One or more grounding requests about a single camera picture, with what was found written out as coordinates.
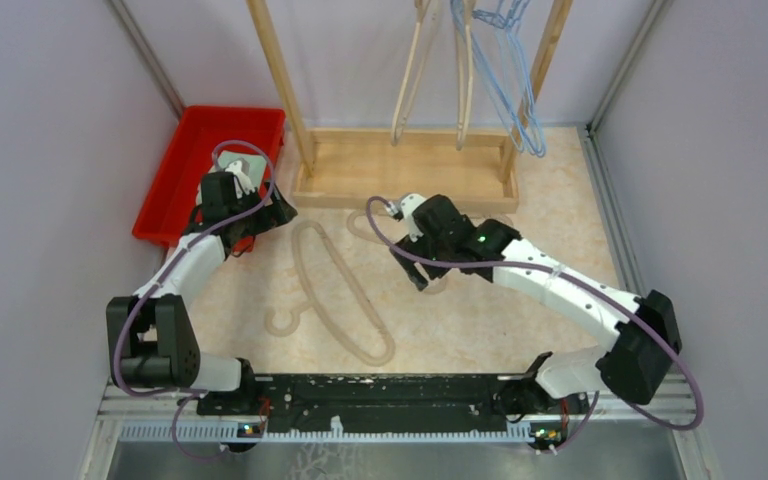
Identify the red plastic bin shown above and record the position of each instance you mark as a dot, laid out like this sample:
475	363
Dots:
172	195

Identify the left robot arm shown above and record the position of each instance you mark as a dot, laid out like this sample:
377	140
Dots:
152	344

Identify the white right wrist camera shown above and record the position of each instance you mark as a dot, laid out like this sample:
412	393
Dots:
403	210

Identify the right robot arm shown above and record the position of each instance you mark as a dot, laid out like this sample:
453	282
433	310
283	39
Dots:
637	336

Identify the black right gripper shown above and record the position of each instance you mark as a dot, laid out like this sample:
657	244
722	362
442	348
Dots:
414	273

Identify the aluminium frame rail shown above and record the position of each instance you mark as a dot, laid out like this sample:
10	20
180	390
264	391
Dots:
679	418

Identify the white slotted cable duct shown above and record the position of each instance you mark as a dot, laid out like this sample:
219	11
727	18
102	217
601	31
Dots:
241	432

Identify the blue wire hanger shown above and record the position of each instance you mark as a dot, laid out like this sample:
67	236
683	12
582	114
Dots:
509	86
486	61
514	92

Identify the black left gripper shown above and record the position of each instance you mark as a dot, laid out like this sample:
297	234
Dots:
273	214

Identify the light green printed cloth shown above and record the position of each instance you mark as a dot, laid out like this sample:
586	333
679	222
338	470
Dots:
226	157

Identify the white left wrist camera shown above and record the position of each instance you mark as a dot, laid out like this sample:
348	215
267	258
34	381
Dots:
248	173

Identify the wooden hanger rack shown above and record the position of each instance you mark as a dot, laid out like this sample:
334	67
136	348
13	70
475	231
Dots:
337	67

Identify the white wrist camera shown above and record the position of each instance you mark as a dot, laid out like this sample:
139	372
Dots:
403	210
248	173

